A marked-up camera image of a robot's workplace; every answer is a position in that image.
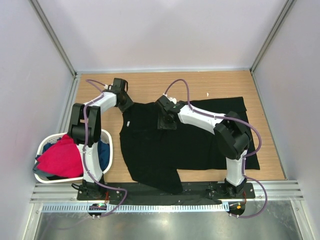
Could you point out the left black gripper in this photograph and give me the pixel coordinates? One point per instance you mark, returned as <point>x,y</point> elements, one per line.
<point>128,103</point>

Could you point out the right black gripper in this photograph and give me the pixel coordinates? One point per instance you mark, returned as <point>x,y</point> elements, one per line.
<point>162,124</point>

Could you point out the black t shirt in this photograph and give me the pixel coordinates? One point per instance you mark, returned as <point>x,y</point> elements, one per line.
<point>153,156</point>

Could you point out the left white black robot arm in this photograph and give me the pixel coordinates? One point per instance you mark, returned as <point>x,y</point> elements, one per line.
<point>85,130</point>

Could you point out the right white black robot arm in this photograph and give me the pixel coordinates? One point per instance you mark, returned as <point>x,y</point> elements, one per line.
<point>232,135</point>

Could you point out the blue t shirt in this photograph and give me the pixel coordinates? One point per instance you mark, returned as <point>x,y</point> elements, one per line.
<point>103,148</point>

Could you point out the pink t shirt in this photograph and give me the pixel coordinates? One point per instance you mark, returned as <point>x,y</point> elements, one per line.
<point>63,159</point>

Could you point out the white perforated laundry basket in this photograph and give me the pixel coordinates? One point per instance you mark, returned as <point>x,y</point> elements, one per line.
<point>56,179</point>

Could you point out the grey t shirt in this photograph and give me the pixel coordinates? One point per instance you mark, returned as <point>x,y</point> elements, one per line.
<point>39,172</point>

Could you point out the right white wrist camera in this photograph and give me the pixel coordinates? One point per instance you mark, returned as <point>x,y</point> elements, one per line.
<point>172,99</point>

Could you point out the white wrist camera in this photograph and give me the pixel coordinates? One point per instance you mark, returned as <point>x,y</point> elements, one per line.
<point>172,99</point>
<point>108,87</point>

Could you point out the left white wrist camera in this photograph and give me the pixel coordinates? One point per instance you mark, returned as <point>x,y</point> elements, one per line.
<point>108,87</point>

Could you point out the left aluminium frame post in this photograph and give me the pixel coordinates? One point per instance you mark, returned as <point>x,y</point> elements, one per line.
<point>52,35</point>

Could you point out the aluminium frame post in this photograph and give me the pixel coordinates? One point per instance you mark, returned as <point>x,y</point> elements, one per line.
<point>280,19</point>
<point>52,35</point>

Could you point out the slotted grey cable duct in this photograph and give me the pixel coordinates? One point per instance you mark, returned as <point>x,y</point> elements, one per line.
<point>99,207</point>

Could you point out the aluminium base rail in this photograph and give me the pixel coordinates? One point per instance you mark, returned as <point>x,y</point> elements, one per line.
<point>277,190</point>

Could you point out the right aluminium frame post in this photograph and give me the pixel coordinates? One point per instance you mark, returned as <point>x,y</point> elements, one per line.
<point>280,19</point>

